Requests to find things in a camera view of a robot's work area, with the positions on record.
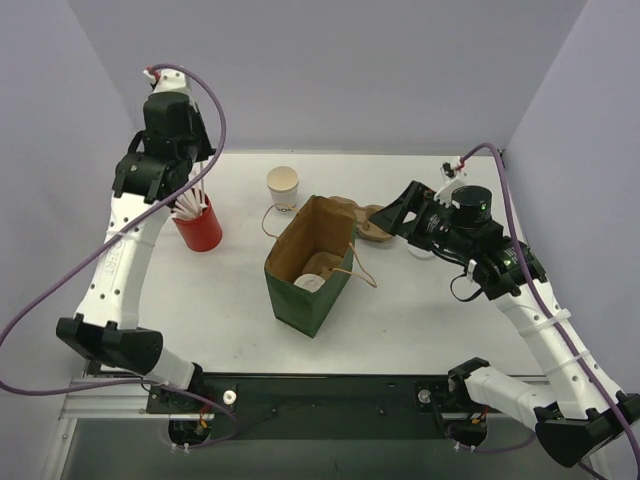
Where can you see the green paper takeout bag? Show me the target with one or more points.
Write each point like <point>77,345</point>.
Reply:
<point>320,225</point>

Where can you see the red straw holder cup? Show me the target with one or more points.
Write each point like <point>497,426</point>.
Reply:
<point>201,234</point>

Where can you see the stacked white paper cups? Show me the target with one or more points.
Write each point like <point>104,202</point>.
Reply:
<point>283,183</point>

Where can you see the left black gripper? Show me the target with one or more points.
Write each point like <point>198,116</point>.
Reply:
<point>138,176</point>

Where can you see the brown pulp cup carrier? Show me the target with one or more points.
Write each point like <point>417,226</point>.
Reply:
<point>322,263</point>

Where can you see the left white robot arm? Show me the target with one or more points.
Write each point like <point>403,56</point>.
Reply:
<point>105,327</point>

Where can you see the white wrapped straws bundle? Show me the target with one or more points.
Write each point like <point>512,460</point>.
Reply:
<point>189,206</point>

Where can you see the aluminium frame rail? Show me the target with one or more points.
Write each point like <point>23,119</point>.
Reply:
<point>107,399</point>

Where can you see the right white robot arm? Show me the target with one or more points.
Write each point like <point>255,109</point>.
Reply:
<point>580,409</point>

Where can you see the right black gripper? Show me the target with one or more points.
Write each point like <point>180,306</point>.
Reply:
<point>417,211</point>

